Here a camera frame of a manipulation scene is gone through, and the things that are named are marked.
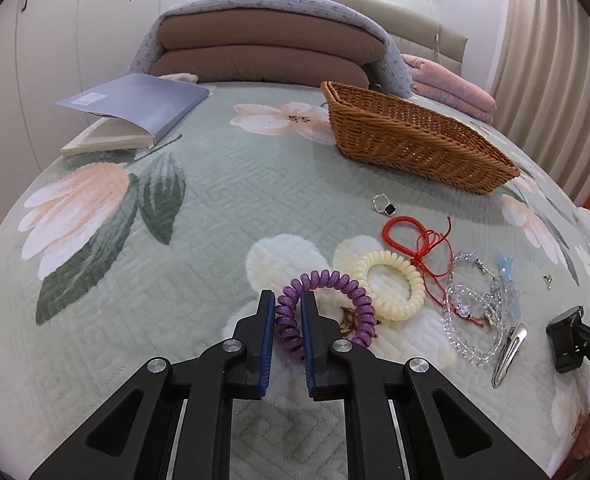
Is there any beige padded headboard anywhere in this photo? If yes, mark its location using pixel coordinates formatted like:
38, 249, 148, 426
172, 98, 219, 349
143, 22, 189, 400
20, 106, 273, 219
331, 0, 468, 75

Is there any cream spiral hair tie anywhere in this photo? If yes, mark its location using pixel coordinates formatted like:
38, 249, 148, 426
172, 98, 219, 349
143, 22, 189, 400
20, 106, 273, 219
350, 250, 427, 323

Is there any clear crystal bead bracelet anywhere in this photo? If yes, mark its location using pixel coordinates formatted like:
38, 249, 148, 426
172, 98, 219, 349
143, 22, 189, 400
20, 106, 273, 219
441, 250, 509, 369

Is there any person's right hand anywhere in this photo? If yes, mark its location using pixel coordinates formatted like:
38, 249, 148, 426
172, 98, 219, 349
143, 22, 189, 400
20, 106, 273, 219
569, 412, 590, 460

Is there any beige curtain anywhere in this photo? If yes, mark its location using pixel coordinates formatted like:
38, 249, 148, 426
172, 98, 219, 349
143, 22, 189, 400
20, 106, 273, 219
493, 0, 590, 205

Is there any floral green bedspread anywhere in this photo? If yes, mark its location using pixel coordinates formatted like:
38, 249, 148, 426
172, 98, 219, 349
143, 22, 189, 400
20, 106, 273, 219
0, 84, 590, 479

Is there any small silver earring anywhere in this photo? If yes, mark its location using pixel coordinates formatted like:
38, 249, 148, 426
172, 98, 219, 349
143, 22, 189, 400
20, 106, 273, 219
543, 274, 553, 290

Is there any brown wicker basket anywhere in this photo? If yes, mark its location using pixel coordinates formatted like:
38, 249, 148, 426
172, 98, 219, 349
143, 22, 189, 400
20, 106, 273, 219
321, 81, 520, 195

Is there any light blue hair clip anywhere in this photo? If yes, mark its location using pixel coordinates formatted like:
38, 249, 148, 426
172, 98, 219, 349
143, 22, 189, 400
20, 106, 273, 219
496, 255, 522, 320

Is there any blue covered book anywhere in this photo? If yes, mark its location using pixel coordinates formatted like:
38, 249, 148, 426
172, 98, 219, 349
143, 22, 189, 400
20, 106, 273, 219
57, 74, 209, 157

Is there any red cord bracelet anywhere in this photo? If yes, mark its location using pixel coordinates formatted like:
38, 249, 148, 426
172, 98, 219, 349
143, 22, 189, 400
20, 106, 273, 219
380, 214, 456, 281

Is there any purple spiral hair tie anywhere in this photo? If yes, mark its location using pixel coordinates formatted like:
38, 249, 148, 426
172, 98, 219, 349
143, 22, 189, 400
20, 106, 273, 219
274, 268, 378, 361

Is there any folded brown and blue quilt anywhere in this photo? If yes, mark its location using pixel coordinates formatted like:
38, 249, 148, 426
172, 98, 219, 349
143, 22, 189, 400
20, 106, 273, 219
130, 0, 413, 99

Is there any white wardrobe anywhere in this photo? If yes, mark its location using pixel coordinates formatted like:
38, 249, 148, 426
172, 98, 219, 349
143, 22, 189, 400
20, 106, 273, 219
0, 0, 160, 224

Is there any silver metal hair clip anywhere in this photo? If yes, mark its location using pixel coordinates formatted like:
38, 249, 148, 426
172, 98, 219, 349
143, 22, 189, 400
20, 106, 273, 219
491, 323, 528, 389

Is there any silver ring black stone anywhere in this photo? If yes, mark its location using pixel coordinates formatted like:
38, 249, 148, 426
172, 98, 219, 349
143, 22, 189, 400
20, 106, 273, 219
372, 193, 397, 217

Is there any folded pink blanket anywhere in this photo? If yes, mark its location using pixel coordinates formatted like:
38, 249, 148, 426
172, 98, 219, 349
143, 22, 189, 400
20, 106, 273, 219
401, 54, 496, 125

